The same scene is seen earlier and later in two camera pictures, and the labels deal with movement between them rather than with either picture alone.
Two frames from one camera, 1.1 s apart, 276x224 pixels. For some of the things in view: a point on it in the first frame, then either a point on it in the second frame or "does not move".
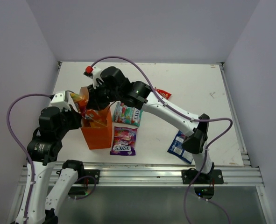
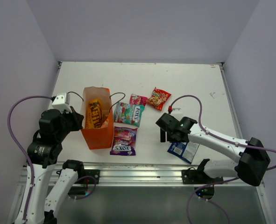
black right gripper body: x=102 y=96 -> x=181 y=140
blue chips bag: x=176 y=148 does not move
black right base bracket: x=215 y=177 does not move
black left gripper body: x=69 y=121 does not move
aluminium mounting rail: x=167 y=175 does not move
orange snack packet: x=81 y=101 -> x=106 y=123
